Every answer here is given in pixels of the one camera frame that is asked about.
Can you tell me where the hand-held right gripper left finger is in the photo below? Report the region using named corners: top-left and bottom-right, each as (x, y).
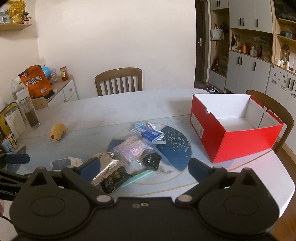
top-left (24, 158), bottom-right (115, 205)

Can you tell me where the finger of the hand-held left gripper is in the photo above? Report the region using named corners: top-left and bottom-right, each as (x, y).
top-left (5, 154), bottom-right (30, 165)

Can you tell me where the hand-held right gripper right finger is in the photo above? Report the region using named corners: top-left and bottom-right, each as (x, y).
top-left (174, 158), bottom-right (266, 205)

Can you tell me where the silver snack packet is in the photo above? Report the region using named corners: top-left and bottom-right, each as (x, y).
top-left (90, 152), bottom-right (127, 186)

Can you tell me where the black and yellow snack packet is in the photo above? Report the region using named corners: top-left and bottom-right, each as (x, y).
top-left (100, 166), bottom-right (134, 194)

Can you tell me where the pink packet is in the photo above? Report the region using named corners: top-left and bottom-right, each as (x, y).
top-left (113, 136), bottom-right (154, 160)

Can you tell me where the small black packet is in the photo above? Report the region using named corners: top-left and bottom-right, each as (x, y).
top-left (142, 152), bottom-right (162, 171)

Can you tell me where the teal stick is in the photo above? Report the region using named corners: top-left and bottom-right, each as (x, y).
top-left (120, 169), bottom-right (153, 188)

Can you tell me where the red cardboard box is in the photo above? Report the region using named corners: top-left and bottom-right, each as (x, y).
top-left (190, 94), bottom-right (285, 164)

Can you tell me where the blue and white packet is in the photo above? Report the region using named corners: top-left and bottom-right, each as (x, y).
top-left (131, 123), bottom-right (165, 145)

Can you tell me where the white marble desktop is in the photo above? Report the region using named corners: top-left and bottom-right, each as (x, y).
top-left (0, 88), bottom-right (296, 219)

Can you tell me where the small light blue carton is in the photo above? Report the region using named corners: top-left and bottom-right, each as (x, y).
top-left (1, 139), bottom-right (15, 154)

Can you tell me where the colourful puzzle cube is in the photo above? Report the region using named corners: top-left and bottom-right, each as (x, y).
top-left (6, 132), bottom-right (20, 150)

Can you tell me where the yellow container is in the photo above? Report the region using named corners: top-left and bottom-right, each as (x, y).
top-left (0, 101), bottom-right (19, 138)

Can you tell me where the white mug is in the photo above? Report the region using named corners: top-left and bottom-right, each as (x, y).
top-left (4, 108), bottom-right (26, 137)

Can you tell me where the glass bottle with white lid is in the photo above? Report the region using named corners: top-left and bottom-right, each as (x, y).
top-left (15, 88), bottom-right (41, 130)

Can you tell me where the yellow plush toy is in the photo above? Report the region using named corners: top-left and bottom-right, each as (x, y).
top-left (50, 123), bottom-right (68, 141)

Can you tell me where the white side cabinet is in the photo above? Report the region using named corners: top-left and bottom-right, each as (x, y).
top-left (30, 75), bottom-right (78, 109)

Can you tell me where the orange snack bag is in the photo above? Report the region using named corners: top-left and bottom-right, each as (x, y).
top-left (18, 65), bottom-right (53, 98)

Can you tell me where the wooden round-back chair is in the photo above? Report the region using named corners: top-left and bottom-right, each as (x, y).
top-left (245, 90), bottom-right (294, 153)

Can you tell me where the wooden slat-back chair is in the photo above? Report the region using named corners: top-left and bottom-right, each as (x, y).
top-left (94, 67), bottom-right (143, 97)

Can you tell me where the dark brown door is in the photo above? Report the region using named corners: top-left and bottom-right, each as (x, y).
top-left (195, 0), bottom-right (211, 85)

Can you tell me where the grey tote bag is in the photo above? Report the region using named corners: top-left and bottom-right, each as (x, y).
top-left (210, 24), bottom-right (224, 41)

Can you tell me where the golden ornament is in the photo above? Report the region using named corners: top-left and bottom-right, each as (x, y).
top-left (8, 0), bottom-right (26, 24)

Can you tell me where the grey wooden wall cabinet unit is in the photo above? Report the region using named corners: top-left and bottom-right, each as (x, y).
top-left (208, 0), bottom-right (296, 121)

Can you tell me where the wooden wall shelf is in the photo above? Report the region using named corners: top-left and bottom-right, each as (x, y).
top-left (0, 23), bottom-right (32, 31)

